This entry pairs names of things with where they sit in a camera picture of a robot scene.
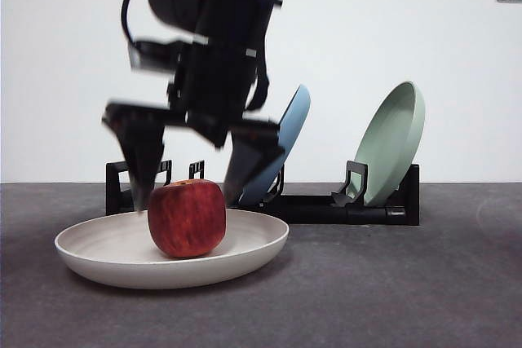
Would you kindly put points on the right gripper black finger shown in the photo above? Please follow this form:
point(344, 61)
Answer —
point(138, 140)
point(253, 152)

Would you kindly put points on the red apple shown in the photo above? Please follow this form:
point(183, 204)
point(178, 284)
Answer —
point(187, 221)

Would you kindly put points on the pale cream yellow plate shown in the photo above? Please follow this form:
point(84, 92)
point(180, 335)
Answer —
point(102, 250)

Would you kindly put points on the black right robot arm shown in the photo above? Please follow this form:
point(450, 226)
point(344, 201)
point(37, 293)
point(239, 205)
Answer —
point(220, 58)

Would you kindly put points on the blue plate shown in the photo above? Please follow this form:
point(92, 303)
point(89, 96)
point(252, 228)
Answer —
point(297, 120)

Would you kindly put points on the black plate rack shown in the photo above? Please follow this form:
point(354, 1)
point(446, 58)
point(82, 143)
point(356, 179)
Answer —
point(326, 211)

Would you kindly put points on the green plate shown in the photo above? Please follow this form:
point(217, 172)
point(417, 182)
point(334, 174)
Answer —
point(387, 140)

